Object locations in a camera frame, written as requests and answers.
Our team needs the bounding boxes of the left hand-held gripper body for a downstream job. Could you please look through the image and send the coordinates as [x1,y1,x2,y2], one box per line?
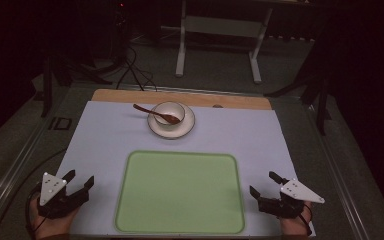
[36,171,90,220]

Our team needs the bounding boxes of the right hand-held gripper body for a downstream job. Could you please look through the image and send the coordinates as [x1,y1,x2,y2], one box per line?
[257,178,326,220]

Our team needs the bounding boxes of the person's right hand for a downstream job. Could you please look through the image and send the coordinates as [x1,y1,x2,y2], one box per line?
[279,200,314,237]

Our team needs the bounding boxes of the person's left hand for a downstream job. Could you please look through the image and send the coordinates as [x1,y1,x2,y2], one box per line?
[29,199,80,240]

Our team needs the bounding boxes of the pale lavender table mat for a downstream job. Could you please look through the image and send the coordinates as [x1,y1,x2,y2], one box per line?
[55,100,317,238]

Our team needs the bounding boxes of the green tray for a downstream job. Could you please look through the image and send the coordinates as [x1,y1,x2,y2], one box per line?
[114,150,246,235]

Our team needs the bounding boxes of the black stand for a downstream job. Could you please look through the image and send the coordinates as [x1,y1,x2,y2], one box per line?
[33,54,114,118]
[264,49,334,136]

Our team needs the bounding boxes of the white saucer plate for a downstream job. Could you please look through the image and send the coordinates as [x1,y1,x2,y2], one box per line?
[146,102,196,140]

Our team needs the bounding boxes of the brown wooden spoon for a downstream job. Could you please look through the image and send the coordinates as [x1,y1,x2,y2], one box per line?
[132,103,182,126]

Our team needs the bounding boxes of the white bowl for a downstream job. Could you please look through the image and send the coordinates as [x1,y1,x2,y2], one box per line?
[152,101,186,128]

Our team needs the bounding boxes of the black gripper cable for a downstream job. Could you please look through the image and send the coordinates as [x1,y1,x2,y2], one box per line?
[24,186,44,236]
[298,202,315,237]

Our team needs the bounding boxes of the black floor socket frame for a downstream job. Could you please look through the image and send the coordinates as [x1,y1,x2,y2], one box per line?
[47,116,73,132]

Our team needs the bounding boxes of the metal floor rail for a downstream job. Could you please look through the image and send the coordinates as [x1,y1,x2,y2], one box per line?
[0,114,56,233]
[304,104,371,240]

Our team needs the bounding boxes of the white metal stand frame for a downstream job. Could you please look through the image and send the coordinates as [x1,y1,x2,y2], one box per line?
[175,0,274,85]

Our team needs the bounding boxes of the black floor cables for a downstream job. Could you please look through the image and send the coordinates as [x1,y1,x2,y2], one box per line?
[114,44,158,93]

